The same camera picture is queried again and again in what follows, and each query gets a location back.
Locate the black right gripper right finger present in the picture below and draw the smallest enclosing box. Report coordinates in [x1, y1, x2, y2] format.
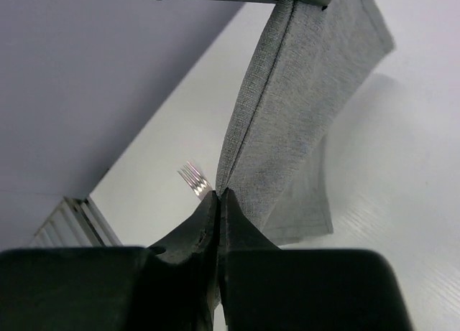
[218, 189, 413, 330]

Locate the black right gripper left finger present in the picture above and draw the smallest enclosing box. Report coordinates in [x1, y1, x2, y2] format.
[1, 192, 219, 330]

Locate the grey cloth napkin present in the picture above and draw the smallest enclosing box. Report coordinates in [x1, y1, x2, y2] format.
[216, 0, 394, 246]

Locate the black handled fork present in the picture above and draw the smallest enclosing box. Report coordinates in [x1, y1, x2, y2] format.
[178, 162, 213, 200]

